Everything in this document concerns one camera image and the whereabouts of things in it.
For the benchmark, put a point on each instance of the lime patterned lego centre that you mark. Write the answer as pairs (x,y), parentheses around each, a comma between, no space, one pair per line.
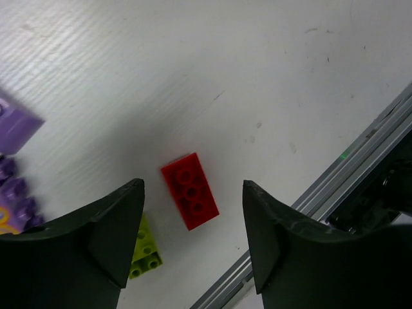
(146,255)

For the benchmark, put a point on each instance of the purple 2x3 lego brick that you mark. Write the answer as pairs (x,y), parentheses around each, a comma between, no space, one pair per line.
(18,124)

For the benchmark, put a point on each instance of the purple curved patterned lego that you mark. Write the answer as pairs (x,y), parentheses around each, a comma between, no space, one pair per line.
(19,210)

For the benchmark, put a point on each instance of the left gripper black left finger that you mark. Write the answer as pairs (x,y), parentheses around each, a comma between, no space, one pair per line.
(79,260)

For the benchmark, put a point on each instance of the red 2x3 lego brick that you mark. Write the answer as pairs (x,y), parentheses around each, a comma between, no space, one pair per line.
(190,190)

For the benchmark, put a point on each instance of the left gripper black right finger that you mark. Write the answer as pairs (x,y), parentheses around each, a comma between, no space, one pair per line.
(298,262)

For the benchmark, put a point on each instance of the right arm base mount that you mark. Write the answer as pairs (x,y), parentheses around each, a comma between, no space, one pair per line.
(380,203)

